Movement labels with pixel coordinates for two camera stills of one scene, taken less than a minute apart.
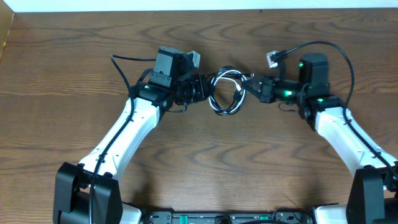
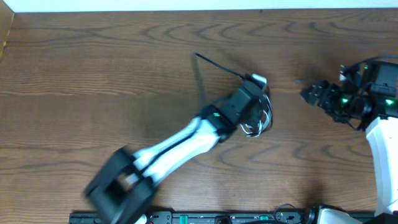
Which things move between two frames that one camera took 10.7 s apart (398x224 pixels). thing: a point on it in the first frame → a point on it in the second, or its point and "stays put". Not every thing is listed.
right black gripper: (266, 90) → (325, 99)
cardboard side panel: (6, 17) stays put
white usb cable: (240, 79) → (261, 129)
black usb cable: (232, 73) → (255, 134)
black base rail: (226, 217) stays put
